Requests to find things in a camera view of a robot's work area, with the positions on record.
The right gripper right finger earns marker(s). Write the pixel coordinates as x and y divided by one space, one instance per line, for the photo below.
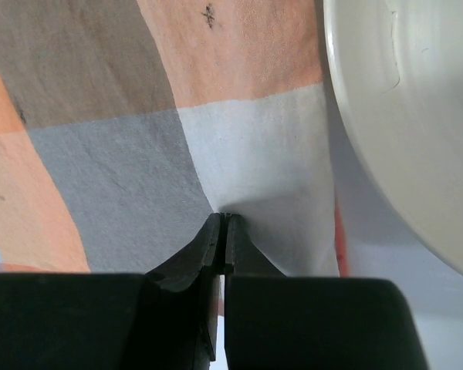
273 321

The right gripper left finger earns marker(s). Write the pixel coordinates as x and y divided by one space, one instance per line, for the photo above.
164 319

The orange blue checkered cloth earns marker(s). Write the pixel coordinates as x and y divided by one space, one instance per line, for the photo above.
124 124

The cream ceramic plate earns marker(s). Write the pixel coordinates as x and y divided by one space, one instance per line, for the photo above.
397 74

